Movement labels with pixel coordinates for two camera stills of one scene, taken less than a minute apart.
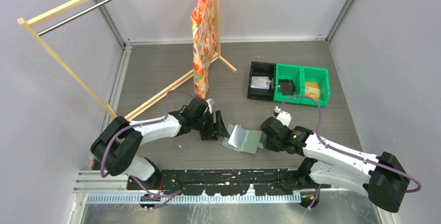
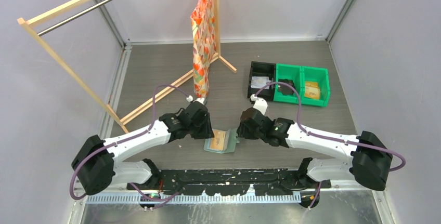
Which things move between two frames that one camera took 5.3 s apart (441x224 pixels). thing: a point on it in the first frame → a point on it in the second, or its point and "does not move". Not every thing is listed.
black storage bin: [258, 69] does not move
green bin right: [320, 75] does not move
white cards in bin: [260, 82] does not move
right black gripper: [268, 145] → [243, 132]
